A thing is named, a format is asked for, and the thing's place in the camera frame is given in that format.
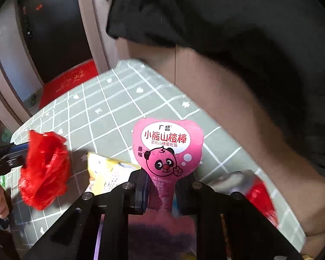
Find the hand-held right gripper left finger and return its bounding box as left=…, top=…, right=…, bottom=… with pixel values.
left=24, top=169, right=149, bottom=260

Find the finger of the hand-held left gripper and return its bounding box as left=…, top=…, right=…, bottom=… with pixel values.
left=0, top=153, right=28, bottom=170
left=0, top=143, right=30, bottom=153

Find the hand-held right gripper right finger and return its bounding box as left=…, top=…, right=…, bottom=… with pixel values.
left=176, top=175, right=304, bottom=260

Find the red plastic bag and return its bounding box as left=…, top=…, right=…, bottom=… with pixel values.
left=18, top=130, right=71, bottom=210

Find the yellow snack packet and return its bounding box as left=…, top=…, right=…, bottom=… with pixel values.
left=87, top=152, right=141, bottom=195

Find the pink heart snack packet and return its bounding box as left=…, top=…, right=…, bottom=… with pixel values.
left=132, top=117, right=204, bottom=214

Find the crushed drink can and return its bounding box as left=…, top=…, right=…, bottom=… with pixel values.
left=218, top=169, right=279, bottom=228

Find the red doormat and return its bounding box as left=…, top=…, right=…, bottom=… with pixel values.
left=39, top=60, right=99, bottom=109

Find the green checked tablecloth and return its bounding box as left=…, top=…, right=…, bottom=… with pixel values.
left=9, top=58, right=306, bottom=255

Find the black door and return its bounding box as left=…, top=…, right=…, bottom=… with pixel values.
left=18, top=0, right=94, bottom=84

